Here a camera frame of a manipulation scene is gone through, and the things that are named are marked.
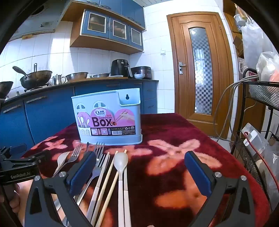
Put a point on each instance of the blue base cabinets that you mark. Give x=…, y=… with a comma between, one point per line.
x=48, y=113

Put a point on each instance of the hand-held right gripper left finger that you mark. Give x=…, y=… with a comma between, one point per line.
x=84, y=172

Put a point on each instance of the small metal bowl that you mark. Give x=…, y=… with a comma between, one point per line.
x=101, y=75

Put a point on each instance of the white power adapter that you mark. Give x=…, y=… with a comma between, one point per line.
x=254, y=136

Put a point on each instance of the white hanging plastic bag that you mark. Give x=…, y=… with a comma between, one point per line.
x=252, y=41

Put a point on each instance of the wooden chopstick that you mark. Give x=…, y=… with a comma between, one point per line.
x=109, y=174
x=109, y=193

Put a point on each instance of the clear plastic bag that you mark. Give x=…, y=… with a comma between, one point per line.
x=268, y=65

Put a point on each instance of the white rice paddle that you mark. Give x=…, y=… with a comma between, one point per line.
x=130, y=72

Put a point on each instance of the red floral blanket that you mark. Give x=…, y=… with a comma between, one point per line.
x=165, y=131

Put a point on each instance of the light blue utensil holder box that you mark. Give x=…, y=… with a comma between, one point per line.
x=104, y=98

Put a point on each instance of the small metal fork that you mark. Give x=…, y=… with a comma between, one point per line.
x=74, y=153

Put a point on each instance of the large metal bowl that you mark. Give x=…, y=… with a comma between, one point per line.
x=76, y=76

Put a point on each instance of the white bowl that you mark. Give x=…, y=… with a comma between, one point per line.
x=139, y=76

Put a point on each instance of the white plastic spoon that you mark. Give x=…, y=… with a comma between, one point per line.
x=121, y=161

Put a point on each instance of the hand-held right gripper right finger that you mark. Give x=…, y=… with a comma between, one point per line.
x=197, y=174

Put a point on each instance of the dark frying pan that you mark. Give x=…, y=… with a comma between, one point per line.
x=5, y=86

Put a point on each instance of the grey range hood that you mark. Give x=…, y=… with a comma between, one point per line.
x=37, y=17

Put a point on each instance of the gas stove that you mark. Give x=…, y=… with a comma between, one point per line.
x=32, y=89

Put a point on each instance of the metal kettle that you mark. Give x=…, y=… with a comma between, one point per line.
x=57, y=79

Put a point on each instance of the wooden door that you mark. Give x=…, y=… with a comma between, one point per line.
x=181, y=43

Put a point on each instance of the person's left hand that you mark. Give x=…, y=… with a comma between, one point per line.
x=21, y=196

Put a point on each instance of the glass door wall cabinet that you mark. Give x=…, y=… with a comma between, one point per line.
x=113, y=30

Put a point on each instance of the metal ladle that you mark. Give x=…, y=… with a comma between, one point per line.
x=19, y=71

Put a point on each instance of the black air fryer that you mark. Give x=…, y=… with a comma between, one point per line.
x=119, y=67

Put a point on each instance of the wooden board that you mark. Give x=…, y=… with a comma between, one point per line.
x=98, y=79

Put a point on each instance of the dark metal wok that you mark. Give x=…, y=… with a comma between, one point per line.
x=36, y=77

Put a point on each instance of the black rice cooker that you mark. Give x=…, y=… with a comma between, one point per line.
x=143, y=71

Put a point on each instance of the wooden shelf unit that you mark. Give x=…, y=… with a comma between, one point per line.
x=230, y=21

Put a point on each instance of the blue wall cabinet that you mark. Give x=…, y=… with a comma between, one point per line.
x=109, y=6

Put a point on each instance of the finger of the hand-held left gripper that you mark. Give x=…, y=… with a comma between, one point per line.
x=17, y=148
x=41, y=156

